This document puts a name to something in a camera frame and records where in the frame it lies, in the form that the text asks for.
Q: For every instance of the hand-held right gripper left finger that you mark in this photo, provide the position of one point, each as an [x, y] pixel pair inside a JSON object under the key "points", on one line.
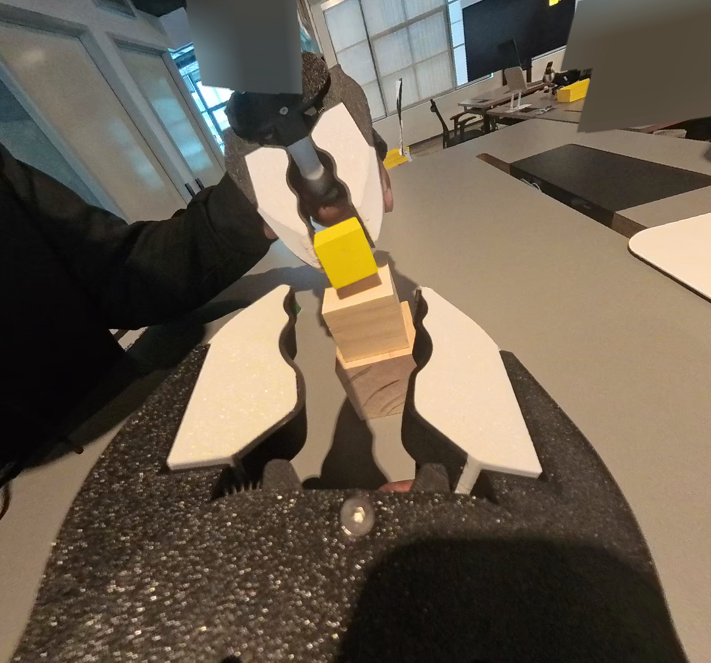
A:
{"points": [[239, 391]]}

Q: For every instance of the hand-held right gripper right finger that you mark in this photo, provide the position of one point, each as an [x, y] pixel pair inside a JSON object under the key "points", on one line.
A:
{"points": [[472, 396]]}

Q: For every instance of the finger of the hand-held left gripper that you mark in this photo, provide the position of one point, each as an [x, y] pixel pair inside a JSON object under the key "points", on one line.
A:
{"points": [[355, 157], [272, 191]]}

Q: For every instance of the large brown wooden cube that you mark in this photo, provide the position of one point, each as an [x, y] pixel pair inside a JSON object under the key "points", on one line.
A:
{"points": [[383, 391]]}

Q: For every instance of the yellow wooden cube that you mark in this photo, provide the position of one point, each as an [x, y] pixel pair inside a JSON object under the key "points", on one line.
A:
{"points": [[347, 255]]}

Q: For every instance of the pale wooden cube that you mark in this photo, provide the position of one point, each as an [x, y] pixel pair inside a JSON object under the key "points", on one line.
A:
{"points": [[364, 321]]}

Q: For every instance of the person's left forearm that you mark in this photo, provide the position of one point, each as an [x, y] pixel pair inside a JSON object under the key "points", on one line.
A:
{"points": [[183, 252]]}

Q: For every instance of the person's left hand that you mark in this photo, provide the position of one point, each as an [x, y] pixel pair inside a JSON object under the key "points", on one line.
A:
{"points": [[388, 191]]}

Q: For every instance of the thin striped pole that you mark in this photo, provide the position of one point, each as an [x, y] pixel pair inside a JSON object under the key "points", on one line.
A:
{"points": [[399, 113]]}

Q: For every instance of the black office chair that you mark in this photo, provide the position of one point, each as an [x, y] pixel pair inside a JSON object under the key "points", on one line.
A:
{"points": [[455, 127]]}

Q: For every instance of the white laptop stand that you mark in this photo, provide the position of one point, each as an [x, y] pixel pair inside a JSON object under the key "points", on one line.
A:
{"points": [[515, 81]]}

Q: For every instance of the grey office desk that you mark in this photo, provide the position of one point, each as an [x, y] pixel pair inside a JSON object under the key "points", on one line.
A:
{"points": [[550, 110]]}

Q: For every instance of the large black monitor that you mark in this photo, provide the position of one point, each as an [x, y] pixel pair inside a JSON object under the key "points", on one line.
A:
{"points": [[516, 30]]}

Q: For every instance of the person's black jacket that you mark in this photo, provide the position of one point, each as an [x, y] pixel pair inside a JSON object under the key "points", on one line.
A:
{"points": [[44, 313]]}

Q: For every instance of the black desk mat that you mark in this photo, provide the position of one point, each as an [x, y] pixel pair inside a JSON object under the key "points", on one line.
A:
{"points": [[600, 180]]}

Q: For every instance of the white document stand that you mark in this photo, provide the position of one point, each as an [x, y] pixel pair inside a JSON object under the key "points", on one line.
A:
{"points": [[683, 252]]}

